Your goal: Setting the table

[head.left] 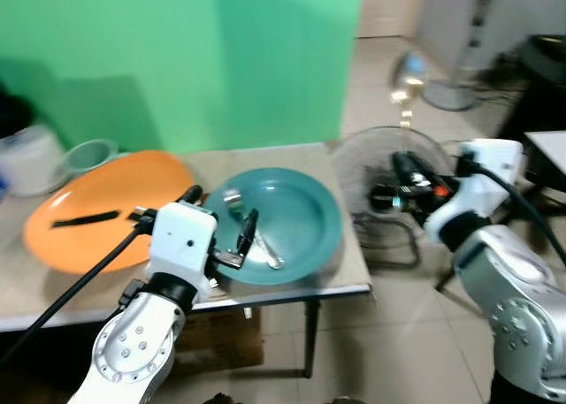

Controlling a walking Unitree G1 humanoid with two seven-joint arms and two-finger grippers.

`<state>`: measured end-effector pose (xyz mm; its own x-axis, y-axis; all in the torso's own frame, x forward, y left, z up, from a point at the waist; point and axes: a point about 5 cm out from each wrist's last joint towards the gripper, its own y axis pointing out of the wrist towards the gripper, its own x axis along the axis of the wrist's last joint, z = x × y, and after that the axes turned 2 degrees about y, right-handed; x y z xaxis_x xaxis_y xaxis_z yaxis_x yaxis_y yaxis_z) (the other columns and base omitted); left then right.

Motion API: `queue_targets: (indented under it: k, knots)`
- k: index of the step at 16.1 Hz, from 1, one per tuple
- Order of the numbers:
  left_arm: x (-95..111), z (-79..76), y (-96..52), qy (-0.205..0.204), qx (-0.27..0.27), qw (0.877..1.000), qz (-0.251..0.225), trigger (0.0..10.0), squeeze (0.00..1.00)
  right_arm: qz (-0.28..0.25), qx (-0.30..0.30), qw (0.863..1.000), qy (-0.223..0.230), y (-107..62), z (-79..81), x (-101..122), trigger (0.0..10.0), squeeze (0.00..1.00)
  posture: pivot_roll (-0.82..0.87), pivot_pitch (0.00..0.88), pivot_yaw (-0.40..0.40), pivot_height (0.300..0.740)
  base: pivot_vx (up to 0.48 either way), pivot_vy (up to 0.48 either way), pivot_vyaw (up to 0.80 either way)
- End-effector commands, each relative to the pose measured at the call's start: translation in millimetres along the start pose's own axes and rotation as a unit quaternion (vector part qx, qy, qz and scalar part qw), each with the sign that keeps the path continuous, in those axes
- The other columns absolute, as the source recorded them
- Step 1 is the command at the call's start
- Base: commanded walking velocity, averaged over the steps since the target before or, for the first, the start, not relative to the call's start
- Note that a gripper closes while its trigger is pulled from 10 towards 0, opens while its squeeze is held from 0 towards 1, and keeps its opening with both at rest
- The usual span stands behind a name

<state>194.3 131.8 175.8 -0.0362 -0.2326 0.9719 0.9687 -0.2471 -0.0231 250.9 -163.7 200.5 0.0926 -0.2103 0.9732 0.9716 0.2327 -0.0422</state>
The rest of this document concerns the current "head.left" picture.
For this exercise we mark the brown cardboard box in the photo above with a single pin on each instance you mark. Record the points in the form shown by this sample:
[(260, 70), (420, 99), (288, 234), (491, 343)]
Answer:
[(221, 338)]

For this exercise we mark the pale green bowl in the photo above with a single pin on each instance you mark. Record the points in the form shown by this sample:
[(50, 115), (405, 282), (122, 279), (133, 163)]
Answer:
[(88, 155)]

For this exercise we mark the white folding table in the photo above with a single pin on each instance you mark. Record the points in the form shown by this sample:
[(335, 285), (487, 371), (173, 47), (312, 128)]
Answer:
[(550, 148)]

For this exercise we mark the green backdrop screen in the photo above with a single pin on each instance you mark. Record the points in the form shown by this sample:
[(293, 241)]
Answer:
[(177, 50)]

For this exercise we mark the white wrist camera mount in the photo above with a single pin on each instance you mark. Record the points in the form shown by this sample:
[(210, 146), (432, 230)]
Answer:
[(482, 170), (181, 236)]

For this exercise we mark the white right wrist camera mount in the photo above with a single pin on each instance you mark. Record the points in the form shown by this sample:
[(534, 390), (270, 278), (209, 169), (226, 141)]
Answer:
[(482, 170)]

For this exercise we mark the beige table with metal legs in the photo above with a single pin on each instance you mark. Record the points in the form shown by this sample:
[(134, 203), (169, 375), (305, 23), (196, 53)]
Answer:
[(349, 267)]

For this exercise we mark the grey standing pedestal fan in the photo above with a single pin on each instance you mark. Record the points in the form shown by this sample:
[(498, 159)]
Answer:
[(451, 95)]

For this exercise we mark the black round floor fan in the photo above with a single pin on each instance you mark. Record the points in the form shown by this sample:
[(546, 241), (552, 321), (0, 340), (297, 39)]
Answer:
[(361, 170)]

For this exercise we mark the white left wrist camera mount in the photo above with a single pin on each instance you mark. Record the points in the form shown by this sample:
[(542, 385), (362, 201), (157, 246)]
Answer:
[(181, 236)]

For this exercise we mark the black flat utensil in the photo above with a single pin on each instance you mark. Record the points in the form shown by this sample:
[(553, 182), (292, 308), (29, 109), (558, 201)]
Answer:
[(84, 218)]

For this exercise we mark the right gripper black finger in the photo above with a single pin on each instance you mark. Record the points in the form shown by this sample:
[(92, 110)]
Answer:
[(407, 165), (387, 198)]

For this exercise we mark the teal round plate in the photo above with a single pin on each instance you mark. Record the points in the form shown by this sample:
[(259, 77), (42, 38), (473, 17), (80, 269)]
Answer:
[(301, 218)]

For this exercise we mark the white round container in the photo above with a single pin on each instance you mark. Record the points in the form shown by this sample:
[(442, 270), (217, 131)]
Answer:
[(31, 161)]

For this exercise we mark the orange oval plate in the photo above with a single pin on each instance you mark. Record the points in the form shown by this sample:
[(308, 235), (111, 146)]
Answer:
[(106, 187)]

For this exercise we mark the black box case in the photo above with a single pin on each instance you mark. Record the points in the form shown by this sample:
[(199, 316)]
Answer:
[(541, 68)]

